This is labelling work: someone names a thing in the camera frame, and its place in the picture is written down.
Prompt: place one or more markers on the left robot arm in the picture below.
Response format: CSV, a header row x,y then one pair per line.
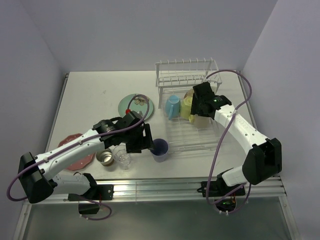
x,y
40,175

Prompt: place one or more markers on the floral ceramic bowl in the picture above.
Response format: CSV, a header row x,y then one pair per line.
x,y
189,93

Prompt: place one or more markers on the beige plastic cup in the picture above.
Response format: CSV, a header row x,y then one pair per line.
x,y
201,122

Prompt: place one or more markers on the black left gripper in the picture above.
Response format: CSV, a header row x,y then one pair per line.
x,y
142,143

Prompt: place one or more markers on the white wire dish rack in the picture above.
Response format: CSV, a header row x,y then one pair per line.
x,y
176,78

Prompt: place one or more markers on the pink speckled plate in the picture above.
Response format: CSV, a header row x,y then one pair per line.
x,y
79,161

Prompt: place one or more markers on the aluminium table edge rail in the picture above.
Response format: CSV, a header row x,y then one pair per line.
x,y
158,190

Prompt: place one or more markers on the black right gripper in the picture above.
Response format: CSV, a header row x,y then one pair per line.
x,y
195,107

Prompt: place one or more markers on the clear glass tumbler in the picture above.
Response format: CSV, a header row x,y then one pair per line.
x,y
122,157

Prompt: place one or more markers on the metal tin cup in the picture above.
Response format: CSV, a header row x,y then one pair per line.
x,y
105,157

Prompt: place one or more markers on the green floral plate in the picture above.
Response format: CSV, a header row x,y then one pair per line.
x,y
138,105

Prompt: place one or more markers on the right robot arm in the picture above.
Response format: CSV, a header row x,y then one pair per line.
x,y
263,155

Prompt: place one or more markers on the purple plastic cup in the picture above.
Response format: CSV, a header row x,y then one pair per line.
x,y
160,150

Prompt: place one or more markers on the yellow-green faceted mug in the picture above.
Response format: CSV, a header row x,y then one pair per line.
x,y
185,109

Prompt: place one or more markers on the blue ceramic mug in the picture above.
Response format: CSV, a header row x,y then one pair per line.
x,y
172,106

